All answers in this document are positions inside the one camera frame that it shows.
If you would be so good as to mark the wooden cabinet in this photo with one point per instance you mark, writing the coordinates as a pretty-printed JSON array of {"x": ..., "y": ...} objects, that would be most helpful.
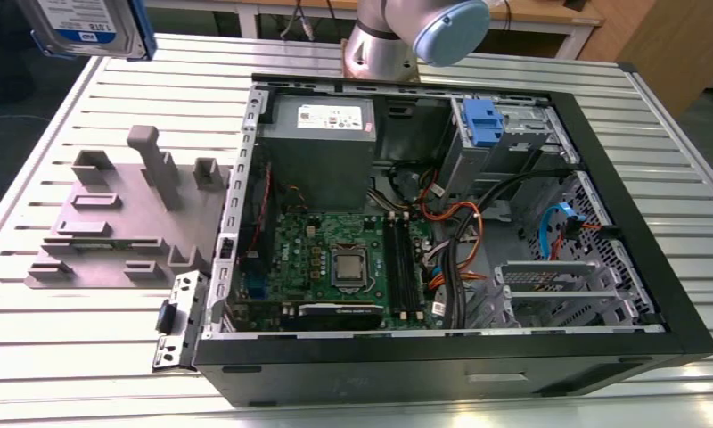
[{"x": 678, "y": 44}]

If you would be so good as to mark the wooden desk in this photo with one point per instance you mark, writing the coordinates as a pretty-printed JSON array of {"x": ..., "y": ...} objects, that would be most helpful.
[{"x": 547, "y": 22}]

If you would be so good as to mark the grey power supply unit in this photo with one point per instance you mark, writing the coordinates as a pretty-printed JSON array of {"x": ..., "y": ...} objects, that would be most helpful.
[{"x": 315, "y": 169}]

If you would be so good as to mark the grey parts rack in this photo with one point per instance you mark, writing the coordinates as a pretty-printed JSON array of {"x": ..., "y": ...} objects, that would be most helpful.
[{"x": 136, "y": 223}]

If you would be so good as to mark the metal disk bay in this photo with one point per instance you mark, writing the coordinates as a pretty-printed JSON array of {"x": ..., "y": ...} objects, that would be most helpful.
[{"x": 547, "y": 295}]

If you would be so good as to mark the black open PC case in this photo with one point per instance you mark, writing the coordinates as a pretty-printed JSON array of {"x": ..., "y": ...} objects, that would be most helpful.
[{"x": 392, "y": 370}]

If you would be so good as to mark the green motherboard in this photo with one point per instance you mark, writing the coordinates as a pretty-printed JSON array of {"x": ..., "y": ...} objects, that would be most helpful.
[{"x": 297, "y": 236}]

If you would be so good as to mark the silver optical drive cage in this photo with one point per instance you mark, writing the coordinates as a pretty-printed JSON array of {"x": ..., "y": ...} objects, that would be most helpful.
[{"x": 472, "y": 165}]

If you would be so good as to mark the CPU socket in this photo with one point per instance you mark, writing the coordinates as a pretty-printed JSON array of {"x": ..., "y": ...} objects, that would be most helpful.
[{"x": 352, "y": 288}]

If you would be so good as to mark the black RAM slot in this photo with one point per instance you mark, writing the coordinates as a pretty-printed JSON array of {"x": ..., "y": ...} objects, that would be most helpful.
[
  {"x": 396, "y": 263},
  {"x": 412, "y": 267}
]

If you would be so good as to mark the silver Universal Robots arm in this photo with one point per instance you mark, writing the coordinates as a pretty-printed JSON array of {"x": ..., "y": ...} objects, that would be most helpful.
[{"x": 380, "y": 58}]

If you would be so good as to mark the hard disk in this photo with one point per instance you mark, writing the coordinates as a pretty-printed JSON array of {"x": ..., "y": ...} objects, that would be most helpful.
[{"x": 83, "y": 27}]

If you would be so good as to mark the green RAM stick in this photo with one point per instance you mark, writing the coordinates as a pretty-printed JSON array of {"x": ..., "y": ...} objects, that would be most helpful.
[{"x": 104, "y": 244}]

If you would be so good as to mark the black graphics card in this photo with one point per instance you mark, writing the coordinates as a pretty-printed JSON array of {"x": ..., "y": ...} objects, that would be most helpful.
[{"x": 339, "y": 314}]

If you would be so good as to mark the silver CPU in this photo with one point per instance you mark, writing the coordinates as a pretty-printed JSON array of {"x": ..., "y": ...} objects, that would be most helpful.
[{"x": 351, "y": 267}]

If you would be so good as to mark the metal bracket with black latch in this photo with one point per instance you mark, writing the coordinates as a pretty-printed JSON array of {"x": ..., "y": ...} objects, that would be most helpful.
[{"x": 184, "y": 303}]

